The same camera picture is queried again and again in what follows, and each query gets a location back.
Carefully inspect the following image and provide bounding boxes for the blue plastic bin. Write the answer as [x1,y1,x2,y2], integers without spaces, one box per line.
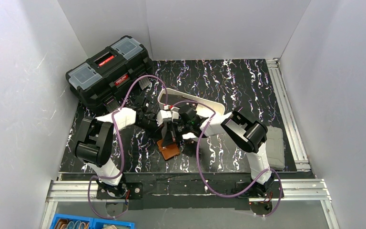
[49,214,135,229]

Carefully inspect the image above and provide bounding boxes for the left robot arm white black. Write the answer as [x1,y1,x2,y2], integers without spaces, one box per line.
[72,96,162,187]

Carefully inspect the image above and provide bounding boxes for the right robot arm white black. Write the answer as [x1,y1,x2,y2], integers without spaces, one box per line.
[169,104,272,185]

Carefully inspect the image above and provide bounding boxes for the brown leather card holder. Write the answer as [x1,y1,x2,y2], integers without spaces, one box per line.
[156,140,181,161]

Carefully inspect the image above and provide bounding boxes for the white oblong tray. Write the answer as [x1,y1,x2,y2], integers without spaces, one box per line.
[157,88,225,117]

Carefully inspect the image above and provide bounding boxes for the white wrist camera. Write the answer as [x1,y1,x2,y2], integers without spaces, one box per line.
[156,105,173,126]
[170,106,180,122]

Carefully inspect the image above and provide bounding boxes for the black VIP card on mat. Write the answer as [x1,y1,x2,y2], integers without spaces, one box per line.
[182,141,197,157]

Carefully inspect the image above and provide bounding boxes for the aluminium frame rail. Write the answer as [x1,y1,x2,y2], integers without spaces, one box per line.
[41,59,340,229]

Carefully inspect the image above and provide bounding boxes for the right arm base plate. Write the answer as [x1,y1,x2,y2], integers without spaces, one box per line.
[238,181,280,201]

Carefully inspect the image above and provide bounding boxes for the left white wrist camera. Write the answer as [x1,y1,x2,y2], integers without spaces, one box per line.
[156,105,173,126]

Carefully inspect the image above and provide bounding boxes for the black toolbox clear lids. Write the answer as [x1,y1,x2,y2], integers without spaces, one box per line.
[65,35,153,115]

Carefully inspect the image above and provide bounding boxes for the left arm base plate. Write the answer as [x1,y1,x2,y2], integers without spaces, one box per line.
[96,182,143,200]

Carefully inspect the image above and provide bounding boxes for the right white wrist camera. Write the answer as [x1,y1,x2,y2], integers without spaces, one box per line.
[170,106,180,122]

